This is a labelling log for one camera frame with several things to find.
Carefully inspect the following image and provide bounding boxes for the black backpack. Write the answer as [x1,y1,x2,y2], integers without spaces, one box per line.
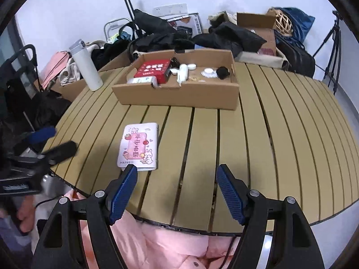
[273,31,316,78]

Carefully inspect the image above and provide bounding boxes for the shallow cardboard tray box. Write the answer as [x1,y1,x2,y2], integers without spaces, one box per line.
[112,49,240,110]

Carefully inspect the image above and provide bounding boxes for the blue bag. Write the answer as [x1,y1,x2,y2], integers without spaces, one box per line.
[276,7,315,44]

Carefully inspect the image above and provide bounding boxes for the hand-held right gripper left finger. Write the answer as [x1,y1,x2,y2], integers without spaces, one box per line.
[31,164,139,269]

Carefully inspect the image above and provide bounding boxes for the black jacket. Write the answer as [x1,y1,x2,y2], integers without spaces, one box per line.
[127,9,195,54]
[193,22,267,58]

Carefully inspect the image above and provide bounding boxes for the black tripod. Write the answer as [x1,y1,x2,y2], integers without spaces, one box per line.
[313,11,343,89]

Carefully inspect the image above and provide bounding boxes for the white thermos bottle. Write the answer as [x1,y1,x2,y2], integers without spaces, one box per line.
[69,40,104,91]

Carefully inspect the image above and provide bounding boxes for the pink bag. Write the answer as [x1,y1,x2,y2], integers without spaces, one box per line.
[41,51,70,90]

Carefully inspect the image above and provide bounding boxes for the person's left hand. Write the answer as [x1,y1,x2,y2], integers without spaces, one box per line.
[0,196,35,233]

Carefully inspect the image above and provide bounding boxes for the printed appliance box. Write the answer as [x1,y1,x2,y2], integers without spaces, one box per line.
[167,13,204,37]

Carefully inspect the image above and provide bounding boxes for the white wall socket plate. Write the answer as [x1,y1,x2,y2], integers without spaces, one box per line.
[153,3,188,16]

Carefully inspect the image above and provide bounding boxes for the black cart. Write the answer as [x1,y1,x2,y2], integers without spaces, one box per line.
[0,44,42,124]

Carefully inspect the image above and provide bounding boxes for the pink white cartoon packet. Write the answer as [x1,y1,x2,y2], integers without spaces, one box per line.
[117,122,159,171]

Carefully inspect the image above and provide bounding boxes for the low cardboard box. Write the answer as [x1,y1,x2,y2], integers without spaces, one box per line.
[50,52,132,101]

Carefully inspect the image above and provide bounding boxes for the open cardboard box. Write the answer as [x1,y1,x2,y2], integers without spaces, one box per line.
[236,12,278,56]

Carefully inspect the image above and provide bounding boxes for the dark cloth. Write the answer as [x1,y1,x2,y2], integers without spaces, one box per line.
[28,90,72,131]

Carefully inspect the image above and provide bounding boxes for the white metal frame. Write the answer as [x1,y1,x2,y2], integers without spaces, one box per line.
[104,18,132,42]

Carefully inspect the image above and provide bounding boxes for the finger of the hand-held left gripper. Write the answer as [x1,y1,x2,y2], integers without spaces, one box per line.
[36,141,77,166]
[26,126,57,146]

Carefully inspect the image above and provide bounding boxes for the wicker basket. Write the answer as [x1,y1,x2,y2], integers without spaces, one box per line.
[268,8,293,35]

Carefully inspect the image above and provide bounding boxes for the red box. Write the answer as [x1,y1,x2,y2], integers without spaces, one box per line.
[133,59,172,85]

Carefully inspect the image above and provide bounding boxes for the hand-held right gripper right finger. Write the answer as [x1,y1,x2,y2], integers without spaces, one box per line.
[216,164,325,269]

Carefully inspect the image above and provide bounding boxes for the pink padded jacket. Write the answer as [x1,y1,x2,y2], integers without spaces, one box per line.
[64,189,242,269]

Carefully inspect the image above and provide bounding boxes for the beige tote bag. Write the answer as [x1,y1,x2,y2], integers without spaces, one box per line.
[59,41,107,86]

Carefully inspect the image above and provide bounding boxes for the white paper packet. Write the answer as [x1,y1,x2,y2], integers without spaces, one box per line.
[127,76,158,88]

